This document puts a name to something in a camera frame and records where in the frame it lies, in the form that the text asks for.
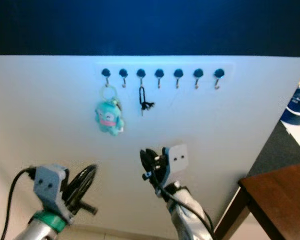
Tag keys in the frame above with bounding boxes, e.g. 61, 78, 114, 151
138, 85, 156, 117

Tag blue bucket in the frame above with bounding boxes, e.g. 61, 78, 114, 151
280, 85, 300, 126

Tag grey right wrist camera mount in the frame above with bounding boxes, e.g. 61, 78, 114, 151
163, 143, 189, 177

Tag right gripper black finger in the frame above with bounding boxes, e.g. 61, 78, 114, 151
147, 148, 164, 176
139, 148, 156, 180

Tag dark brown wooden table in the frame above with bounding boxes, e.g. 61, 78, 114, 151
214, 160, 300, 240

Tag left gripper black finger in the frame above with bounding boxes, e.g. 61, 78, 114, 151
68, 167, 86, 202
80, 163, 99, 203

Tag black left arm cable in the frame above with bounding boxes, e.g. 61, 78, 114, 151
0, 167, 39, 240

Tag teal plush keychain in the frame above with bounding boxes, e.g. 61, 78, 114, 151
95, 85, 125, 137

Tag blue knob metal hook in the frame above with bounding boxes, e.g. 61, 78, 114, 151
154, 68, 165, 89
213, 68, 226, 90
136, 68, 146, 88
118, 68, 129, 88
193, 68, 204, 90
101, 68, 112, 87
173, 68, 184, 89

